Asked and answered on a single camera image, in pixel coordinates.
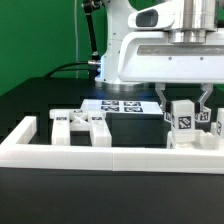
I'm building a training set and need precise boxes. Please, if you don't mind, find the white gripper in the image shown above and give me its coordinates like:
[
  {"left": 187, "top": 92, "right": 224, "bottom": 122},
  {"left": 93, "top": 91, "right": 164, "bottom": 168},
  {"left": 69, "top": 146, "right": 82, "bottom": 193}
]
[{"left": 118, "top": 29, "right": 224, "bottom": 113}]

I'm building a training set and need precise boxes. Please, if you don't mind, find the white chair seat part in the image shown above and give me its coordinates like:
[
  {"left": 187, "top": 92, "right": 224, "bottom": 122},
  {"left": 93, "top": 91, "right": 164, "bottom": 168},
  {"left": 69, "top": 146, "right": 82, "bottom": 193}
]
[{"left": 167, "top": 130, "right": 224, "bottom": 151}]

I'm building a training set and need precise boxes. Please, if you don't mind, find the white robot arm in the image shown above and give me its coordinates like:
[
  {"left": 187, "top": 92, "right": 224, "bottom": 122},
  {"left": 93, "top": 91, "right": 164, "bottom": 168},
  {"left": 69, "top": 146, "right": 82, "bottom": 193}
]
[{"left": 96, "top": 0, "right": 224, "bottom": 106}]

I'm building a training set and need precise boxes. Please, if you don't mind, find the white chair back part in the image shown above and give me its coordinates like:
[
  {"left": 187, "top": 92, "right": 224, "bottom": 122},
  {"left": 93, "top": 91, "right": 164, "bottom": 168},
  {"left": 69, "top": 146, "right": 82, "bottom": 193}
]
[{"left": 49, "top": 109, "right": 112, "bottom": 147}]

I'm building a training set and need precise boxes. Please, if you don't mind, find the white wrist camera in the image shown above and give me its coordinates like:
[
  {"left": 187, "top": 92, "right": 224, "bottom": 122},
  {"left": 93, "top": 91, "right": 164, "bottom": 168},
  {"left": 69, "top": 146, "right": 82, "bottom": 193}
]
[{"left": 128, "top": 8, "right": 174, "bottom": 30}]

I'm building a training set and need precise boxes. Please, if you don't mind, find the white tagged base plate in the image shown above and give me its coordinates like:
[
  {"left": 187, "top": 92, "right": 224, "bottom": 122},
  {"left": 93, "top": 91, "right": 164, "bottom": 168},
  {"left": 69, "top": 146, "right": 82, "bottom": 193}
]
[{"left": 81, "top": 99, "right": 163, "bottom": 115}]

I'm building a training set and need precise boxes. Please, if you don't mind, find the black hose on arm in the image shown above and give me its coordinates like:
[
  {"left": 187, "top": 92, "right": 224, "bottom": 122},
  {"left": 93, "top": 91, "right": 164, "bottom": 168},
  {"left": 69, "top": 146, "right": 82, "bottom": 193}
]
[{"left": 81, "top": 0, "right": 102, "bottom": 68}]

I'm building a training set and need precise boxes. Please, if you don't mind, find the black cable on table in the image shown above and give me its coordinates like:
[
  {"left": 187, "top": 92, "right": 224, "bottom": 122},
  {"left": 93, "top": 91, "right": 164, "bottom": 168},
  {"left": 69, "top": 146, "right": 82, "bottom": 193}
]
[{"left": 43, "top": 61, "right": 90, "bottom": 79}]

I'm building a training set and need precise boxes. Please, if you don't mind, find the white U-shaped fence frame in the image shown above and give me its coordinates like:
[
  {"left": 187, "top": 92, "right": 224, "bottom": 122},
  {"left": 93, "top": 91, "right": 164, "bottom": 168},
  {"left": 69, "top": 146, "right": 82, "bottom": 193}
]
[{"left": 0, "top": 116, "right": 224, "bottom": 174}]

